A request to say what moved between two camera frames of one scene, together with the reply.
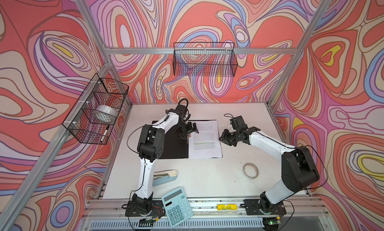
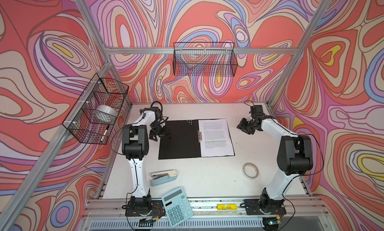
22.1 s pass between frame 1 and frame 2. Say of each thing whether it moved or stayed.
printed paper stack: moved
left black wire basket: stayed
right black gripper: moved
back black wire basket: stayed
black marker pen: stayed
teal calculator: stayed
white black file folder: moved
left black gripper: moved
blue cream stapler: stayed
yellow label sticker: stayed
